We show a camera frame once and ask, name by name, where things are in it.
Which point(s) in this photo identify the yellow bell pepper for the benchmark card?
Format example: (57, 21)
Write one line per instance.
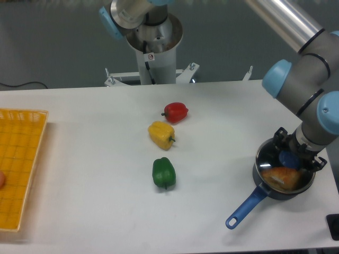
(162, 134)

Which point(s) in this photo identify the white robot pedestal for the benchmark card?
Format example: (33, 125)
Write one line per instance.
(155, 47)

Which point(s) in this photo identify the green bell pepper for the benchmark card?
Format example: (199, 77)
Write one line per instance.
(163, 173)

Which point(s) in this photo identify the glass lid blue knob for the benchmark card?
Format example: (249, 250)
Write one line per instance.
(268, 157)

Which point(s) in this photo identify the black box table corner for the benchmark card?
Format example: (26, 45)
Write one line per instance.
(332, 221)

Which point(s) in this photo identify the dark pot blue handle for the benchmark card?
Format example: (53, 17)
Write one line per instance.
(258, 194)

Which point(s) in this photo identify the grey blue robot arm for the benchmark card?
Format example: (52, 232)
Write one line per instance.
(297, 86)

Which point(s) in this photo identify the red bell pepper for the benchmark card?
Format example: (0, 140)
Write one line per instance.
(175, 112)

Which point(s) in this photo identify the golden pastry turnover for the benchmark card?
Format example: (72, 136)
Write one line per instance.
(282, 178)

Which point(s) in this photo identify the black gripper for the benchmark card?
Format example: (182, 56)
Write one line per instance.
(307, 158)

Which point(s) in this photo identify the yellow woven basket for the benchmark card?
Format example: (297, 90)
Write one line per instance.
(22, 132)

